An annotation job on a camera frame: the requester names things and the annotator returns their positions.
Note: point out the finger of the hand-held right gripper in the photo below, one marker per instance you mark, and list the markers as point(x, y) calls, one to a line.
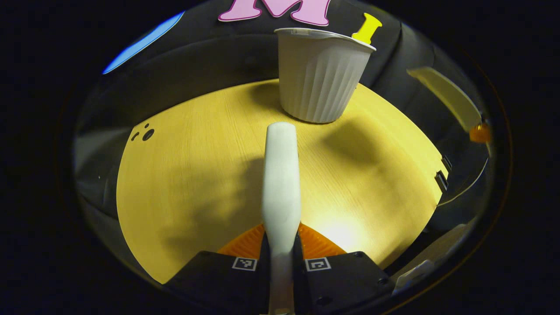
point(480, 134)

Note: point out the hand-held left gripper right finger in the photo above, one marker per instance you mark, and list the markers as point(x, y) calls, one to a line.
point(341, 284)

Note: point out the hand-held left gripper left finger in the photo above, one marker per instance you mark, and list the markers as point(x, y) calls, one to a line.
point(218, 284)

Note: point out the white ribbed garbage bin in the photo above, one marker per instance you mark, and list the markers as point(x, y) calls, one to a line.
point(319, 83)

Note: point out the black desk bracket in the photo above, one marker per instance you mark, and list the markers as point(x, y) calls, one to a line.
point(446, 162)
point(441, 180)

